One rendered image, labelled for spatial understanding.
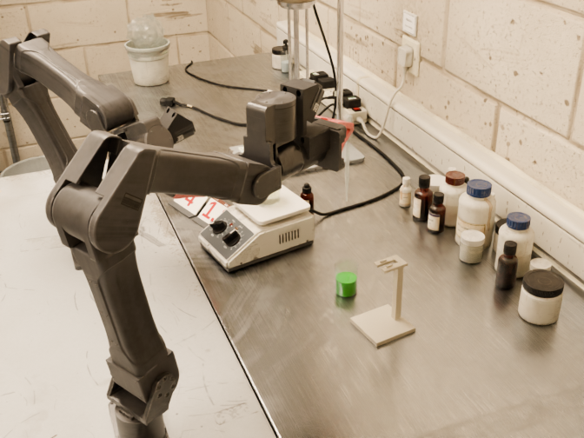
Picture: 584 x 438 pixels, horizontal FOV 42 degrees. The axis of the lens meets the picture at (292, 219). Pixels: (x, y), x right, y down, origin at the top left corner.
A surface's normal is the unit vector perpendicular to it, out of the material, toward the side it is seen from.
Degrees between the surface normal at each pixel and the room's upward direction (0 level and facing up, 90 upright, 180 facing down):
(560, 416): 0
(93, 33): 90
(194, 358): 0
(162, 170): 92
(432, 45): 90
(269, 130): 90
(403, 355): 0
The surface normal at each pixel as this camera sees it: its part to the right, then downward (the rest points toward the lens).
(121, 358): -0.63, 0.51
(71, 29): 0.36, 0.45
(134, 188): 0.76, 0.30
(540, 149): -0.93, 0.19
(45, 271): -0.02, -0.87
